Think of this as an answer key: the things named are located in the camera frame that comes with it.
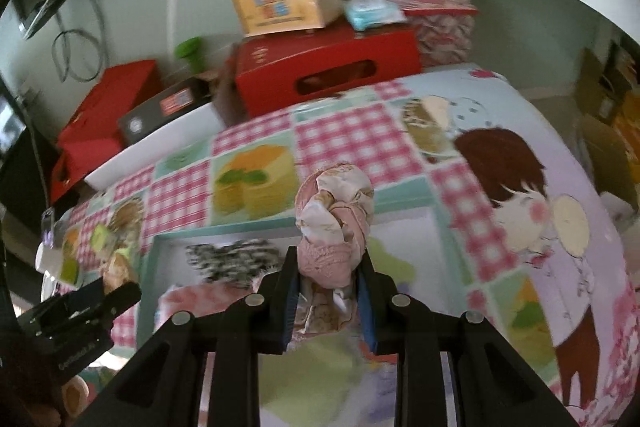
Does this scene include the black wall cable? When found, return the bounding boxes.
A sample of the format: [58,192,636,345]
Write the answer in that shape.
[52,0,108,82]

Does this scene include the teal-rimmed tray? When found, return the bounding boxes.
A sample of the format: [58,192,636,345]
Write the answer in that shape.
[135,204,481,427]

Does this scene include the black and white leopard scrunchie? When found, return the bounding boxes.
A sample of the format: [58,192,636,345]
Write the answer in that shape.
[185,239,283,283]

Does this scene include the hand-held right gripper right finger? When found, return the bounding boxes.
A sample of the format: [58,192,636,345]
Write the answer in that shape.
[355,252,581,427]

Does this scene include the pink floral patterned box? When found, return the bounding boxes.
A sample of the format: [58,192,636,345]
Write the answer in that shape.
[372,0,478,68]

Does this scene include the white board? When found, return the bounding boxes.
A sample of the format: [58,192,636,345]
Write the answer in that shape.
[82,102,226,190]

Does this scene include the wet wipes pack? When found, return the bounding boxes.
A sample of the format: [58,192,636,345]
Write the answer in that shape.
[344,0,406,32]

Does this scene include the pink checkered printed tablecloth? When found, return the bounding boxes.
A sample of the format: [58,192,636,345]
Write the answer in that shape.
[50,79,556,427]

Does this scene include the black box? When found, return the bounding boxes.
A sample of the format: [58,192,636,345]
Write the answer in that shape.
[117,77,211,148]

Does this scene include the flat red box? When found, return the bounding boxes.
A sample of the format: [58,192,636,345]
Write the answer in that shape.
[50,139,121,205]

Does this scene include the person's left hand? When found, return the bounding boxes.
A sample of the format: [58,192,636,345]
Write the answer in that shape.
[30,372,93,427]

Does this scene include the lavender cartoon bedsheet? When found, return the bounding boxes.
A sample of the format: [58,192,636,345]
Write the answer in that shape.
[400,64,640,427]

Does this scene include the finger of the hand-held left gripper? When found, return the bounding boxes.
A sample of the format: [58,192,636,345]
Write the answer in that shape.
[30,279,106,315]
[75,282,143,333]

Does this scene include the large red box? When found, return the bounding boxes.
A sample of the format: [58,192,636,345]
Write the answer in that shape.
[57,59,163,148]

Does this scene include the light green cloth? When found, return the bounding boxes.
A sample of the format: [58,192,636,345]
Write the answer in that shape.
[257,337,386,427]

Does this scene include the brown cardboard boxes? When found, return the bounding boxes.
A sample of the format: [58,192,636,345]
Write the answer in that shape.
[572,47,640,198]

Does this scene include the green plastic object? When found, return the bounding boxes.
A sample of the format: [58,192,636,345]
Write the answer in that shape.
[174,37,206,72]

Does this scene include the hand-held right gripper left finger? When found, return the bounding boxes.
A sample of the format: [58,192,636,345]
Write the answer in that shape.
[75,247,301,427]

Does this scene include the red box with handle cutout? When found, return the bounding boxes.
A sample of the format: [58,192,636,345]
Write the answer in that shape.
[235,27,421,118]

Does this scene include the pink floral scrunchie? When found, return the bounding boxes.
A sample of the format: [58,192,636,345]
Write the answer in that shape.
[292,162,376,340]

